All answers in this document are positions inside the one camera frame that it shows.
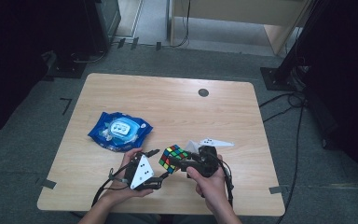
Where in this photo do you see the left hand-held gripper black cable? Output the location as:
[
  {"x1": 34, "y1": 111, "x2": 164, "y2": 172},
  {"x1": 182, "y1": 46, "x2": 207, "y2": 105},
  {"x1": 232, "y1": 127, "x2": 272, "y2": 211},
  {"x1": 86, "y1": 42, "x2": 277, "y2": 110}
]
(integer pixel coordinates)
[{"x1": 91, "y1": 161, "x2": 135, "y2": 208}]

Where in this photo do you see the person's left hand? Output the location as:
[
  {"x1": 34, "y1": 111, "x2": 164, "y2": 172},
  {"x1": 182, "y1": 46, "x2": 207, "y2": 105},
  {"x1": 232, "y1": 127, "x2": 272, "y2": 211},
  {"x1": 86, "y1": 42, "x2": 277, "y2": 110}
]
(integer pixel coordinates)
[{"x1": 103, "y1": 147, "x2": 154, "y2": 208}]

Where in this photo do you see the blue wet wipes pack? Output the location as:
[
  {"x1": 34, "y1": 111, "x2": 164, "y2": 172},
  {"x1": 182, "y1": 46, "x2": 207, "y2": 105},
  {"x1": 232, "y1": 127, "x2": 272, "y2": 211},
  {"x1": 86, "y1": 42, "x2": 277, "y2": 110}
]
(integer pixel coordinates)
[{"x1": 87, "y1": 111, "x2": 154, "y2": 153}]

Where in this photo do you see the multicoloured puzzle cube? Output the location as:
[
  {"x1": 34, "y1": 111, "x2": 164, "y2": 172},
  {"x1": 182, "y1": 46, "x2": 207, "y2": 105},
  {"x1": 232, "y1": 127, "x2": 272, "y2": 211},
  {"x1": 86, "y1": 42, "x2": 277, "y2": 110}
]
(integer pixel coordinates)
[{"x1": 158, "y1": 144, "x2": 190, "y2": 175}]

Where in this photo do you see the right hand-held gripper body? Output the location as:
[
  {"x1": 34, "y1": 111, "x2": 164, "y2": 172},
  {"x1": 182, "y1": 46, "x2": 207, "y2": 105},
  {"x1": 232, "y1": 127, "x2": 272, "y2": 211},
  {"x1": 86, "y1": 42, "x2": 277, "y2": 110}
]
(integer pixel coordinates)
[{"x1": 186, "y1": 138, "x2": 236, "y2": 179}]

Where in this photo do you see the long black floor cable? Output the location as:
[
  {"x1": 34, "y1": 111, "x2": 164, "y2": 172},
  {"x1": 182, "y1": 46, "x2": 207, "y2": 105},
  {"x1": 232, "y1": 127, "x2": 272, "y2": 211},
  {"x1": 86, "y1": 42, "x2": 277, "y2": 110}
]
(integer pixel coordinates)
[{"x1": 275, "y1": 102, "x2": 306, "y2": 224}]

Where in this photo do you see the beige wooden desk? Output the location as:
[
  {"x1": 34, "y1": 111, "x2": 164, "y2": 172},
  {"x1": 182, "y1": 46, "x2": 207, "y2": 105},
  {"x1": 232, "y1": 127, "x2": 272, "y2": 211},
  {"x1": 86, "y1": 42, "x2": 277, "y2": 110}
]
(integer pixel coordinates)
[{"x1": 167, "y1": 0, "x2": 313, "y2": 57}]

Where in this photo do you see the person's right hand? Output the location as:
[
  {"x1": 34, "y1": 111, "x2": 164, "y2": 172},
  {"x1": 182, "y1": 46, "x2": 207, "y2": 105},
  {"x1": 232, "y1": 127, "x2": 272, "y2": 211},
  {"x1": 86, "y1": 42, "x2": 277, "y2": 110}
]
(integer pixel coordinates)
[{"x1": 186, "y1": 154, "x2": 228, "y2": 214}]

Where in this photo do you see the black metal stand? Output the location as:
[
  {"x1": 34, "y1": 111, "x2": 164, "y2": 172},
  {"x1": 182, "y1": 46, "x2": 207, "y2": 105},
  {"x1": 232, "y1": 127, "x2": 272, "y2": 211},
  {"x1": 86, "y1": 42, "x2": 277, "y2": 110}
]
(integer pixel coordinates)
[{"x1": 259, "y1": 0, "x2": 324, "y2": 92}]

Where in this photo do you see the white wet wipe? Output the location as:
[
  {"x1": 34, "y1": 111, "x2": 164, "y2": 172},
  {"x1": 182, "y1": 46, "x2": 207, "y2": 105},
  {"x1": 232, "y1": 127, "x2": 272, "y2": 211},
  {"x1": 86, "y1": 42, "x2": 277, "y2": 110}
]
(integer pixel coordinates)
[{"x1": 185, "y1": 139, "x2": 203, "y2": 155}]

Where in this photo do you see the black hanging cable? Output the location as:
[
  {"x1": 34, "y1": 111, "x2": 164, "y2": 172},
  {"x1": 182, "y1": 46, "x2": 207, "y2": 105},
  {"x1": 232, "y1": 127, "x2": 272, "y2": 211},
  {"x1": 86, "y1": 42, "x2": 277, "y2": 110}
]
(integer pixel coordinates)
[{"x1": 171, "y1": 0, "x2": 192, "y2": 49}]

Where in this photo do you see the black tape corner mark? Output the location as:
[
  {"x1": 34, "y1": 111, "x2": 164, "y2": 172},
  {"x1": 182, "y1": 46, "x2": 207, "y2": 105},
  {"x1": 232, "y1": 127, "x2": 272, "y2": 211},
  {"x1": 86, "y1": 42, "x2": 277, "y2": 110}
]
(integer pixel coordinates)
[{"x1": 59, "y1": 97, "x2": 74, "y2": 117}]

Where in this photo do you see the black curtain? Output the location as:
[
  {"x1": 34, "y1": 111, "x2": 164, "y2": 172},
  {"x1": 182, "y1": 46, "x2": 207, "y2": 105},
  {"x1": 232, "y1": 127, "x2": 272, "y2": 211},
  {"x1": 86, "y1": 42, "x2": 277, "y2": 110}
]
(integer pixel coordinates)
[
  {"x1": 0, "y1": 0, "x2": 90, "y2": 142},
  {"x1": 292, "y1": 0, "x2": 358, "y2": 200}
]

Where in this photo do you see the right hand-held gripper black cable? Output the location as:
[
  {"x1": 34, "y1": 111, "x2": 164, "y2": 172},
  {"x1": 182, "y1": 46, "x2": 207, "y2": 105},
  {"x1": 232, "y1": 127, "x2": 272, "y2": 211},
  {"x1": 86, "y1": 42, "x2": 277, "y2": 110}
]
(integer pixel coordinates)
[{"x1": 211, "y1": 153, "x2": 235, "y2": 208}]

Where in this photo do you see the looped black floor cable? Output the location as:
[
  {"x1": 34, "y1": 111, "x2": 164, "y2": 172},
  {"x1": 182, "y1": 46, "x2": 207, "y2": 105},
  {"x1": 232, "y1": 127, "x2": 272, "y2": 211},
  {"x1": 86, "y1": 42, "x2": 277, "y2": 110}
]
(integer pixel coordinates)
[{"x1": 258, "y1": 91, "x2": 309, "y2": 124}]

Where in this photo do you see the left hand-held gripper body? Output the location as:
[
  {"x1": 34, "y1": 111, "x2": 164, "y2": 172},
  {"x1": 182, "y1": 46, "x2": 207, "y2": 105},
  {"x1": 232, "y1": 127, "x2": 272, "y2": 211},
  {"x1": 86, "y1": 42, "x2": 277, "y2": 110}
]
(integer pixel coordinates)
[{"x1": 124, "y1": 152, "x2": 164, "y2": 191}]

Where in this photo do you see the hand-held gripper black cable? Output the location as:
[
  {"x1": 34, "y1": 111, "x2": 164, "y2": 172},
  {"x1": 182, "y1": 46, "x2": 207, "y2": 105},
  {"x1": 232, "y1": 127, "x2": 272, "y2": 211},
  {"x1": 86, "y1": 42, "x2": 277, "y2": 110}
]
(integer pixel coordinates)
[
  {"x1": 91, "y1": 161, "x2": 135, "y2": 208},
  {"x1": 211, "y1": 153, "x2": 235, "y2": 208}
]

